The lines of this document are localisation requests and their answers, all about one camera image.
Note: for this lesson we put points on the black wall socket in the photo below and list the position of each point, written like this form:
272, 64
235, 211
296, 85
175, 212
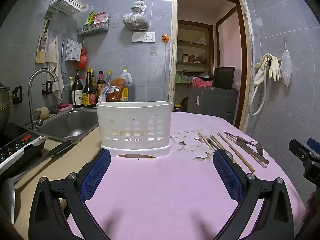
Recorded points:
47, 87
17, 95

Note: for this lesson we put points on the pink soap dish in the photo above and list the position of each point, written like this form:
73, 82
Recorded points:
64, 106

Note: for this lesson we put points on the tan sponge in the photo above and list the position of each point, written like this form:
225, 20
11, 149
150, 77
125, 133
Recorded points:
42, 113

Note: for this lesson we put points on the clear oil jug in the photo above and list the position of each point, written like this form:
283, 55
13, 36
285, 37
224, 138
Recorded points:
127, 80

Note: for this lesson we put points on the pink floral tablecloth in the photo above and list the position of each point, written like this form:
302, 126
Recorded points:
160, 192

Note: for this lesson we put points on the large white wall basket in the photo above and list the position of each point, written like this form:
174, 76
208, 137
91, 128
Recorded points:
66, 3

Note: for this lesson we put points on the hanging bag of dried goods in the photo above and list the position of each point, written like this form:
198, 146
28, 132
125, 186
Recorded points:
136, 18

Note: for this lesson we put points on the red plastic bag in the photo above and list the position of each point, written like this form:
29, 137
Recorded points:
83, 60

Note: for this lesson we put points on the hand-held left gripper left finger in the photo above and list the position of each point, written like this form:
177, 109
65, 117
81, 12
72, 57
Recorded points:
96, 172

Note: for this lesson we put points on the black induction cooker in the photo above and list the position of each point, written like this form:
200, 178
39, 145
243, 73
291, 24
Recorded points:
15, 147

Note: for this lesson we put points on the wooden door frame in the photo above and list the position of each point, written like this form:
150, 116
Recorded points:
247, 67

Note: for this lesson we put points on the hanging beige cloth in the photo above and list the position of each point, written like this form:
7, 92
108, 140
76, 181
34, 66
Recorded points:
52, 52

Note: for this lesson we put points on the pump dish soap bottle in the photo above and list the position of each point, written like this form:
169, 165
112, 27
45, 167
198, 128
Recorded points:
70, 92

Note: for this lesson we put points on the hanging metal utensil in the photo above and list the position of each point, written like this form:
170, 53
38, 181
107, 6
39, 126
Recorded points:
63, 50

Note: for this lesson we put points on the dark wooden chopstick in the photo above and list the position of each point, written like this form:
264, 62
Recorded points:
252, 156

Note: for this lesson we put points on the pink cloth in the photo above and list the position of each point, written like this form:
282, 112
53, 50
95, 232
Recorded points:
201, 82

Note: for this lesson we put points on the steel wool scrubber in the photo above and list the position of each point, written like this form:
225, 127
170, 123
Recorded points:
54, 109

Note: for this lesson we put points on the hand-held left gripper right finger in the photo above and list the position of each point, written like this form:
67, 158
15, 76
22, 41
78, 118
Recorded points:
227, 175

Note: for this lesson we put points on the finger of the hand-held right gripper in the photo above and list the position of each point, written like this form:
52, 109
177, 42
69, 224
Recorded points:
315, 146
300, 148

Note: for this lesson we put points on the red-capped sauce bottle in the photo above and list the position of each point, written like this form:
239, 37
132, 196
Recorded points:
100, 85

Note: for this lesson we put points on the black flat screen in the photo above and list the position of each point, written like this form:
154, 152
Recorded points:
223, 77

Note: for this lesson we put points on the dark bottle red label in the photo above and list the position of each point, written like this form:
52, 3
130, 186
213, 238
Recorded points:
89, 95

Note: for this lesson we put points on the yellow-capped sauce bottle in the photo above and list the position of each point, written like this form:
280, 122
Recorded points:
108, 78

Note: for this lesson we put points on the steel sink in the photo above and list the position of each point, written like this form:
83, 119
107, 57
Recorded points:
67, 125

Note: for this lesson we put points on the small jar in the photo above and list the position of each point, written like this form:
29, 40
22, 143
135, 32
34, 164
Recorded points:
178, 108

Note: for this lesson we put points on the small white wall socket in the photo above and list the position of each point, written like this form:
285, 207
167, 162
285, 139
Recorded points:
153, 53

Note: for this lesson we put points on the white wall switch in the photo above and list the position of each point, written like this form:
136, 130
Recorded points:
138, 37

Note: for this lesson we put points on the wooden storage shelf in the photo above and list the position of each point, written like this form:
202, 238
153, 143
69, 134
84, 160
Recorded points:
192, 52

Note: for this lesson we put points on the white plastic utensil basket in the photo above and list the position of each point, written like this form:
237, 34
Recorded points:
135, 115

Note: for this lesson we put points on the steel faucet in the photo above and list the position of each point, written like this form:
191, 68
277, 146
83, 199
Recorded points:
30, 100

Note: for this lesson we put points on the grey cabinet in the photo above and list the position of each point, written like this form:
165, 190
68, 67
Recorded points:
212, 102

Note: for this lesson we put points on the small white wall basket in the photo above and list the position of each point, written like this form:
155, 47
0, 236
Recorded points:
72, 50

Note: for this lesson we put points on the grey wall rack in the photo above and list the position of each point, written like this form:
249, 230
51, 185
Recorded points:
92, 28

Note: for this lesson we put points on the bamboo chopstick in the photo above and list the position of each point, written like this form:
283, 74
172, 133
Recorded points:
236, 151
217, 143

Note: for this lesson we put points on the green snack packet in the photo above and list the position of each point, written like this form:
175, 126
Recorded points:
88, 18

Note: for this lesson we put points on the dark bottle white label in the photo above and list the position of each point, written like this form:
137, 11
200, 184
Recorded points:
77, 95

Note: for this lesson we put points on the hanging clear plastic bag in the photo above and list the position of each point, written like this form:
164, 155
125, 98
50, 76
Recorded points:
286, 67

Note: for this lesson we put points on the kitchen knife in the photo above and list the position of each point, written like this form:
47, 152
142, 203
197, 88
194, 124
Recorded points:
60, 148

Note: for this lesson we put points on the red snack packet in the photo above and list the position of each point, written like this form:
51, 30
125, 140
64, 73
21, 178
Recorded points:
101, 18

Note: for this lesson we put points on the pair of wooden chopsticks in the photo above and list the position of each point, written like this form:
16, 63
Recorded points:
204, 138

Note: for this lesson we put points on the hanging wooden cutting board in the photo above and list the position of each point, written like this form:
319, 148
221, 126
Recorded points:
41, 55

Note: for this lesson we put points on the metal pot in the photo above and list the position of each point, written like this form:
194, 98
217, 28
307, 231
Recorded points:
3, 105

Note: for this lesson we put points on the person's right hand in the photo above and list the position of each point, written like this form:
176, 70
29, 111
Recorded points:
311, 205

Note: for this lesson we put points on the orange wall plug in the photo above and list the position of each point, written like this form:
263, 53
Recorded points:
165, 38

